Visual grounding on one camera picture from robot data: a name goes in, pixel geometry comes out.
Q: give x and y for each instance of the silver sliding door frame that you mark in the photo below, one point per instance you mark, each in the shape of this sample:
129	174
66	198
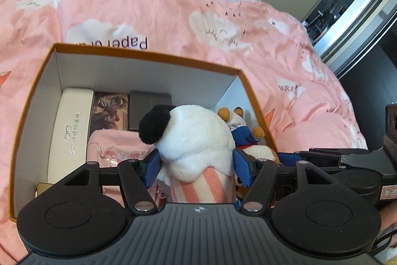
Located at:
356	35

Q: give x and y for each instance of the picture card box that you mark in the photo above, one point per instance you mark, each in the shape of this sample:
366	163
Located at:
110	111

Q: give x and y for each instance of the dark grey case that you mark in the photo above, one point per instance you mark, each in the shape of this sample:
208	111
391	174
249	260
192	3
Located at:
149	106

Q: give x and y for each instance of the orange cardboard box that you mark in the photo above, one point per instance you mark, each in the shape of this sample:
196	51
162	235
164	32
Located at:
124	72

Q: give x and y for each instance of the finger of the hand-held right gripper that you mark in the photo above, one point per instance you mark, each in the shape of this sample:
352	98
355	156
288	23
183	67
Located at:
288	159

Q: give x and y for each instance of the person's right forearm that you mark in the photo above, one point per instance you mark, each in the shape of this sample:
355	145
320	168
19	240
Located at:
389	218

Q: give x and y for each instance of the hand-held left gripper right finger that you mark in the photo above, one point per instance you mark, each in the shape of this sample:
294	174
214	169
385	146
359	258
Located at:
243	167

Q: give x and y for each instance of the white glasses case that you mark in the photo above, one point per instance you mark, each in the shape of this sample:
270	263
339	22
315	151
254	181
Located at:
71	134

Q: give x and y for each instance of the tan and white plush toy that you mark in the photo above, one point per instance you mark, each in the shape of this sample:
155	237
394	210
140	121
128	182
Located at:
260	153

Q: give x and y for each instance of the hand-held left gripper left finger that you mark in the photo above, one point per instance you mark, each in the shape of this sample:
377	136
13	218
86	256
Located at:
152	167

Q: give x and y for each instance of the pink wallet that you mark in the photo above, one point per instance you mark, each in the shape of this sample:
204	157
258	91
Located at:
114	144

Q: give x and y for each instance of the pink cloud print blanket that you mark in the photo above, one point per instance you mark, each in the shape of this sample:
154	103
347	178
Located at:
155	4

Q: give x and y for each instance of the small tan box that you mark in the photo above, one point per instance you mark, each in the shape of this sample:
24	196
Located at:
45	188

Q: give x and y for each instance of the white plush toy black ear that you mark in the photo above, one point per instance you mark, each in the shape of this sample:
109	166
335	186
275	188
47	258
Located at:
198	134

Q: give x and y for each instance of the bear plush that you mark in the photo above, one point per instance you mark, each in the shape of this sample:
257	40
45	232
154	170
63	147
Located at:
243	133

